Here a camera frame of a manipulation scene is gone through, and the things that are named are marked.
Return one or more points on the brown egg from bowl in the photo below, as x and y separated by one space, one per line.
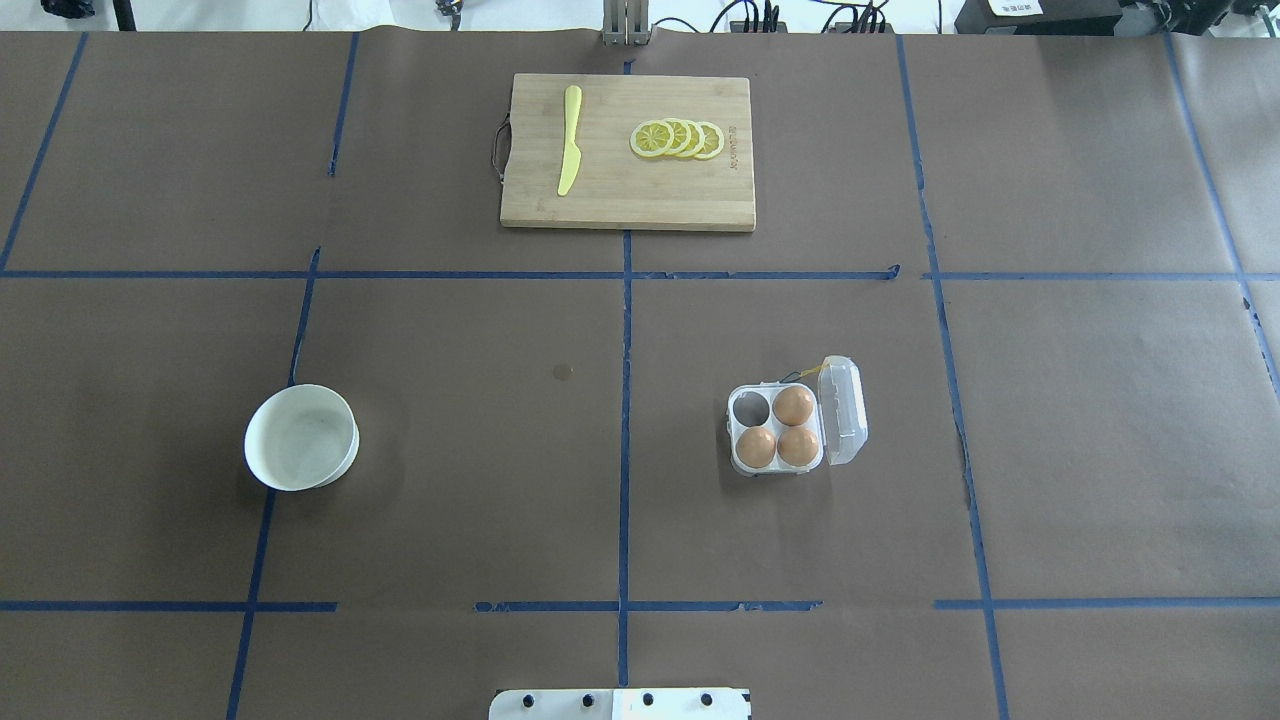
756 447

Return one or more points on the brown egg rear slot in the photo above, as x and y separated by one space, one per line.
794 405

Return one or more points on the brown egg slot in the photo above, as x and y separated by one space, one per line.
798 447
794 405

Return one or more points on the clear plastic egg box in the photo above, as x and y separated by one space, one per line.
840 420

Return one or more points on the brown egg front slot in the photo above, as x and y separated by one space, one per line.
798 447

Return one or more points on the bamboo cutting board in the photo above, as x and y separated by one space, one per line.
617 190

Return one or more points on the yellow plastic knife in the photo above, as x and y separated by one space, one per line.
571 152

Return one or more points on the white round bowl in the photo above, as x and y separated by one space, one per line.
303 437

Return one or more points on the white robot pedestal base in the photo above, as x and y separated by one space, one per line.
623 703

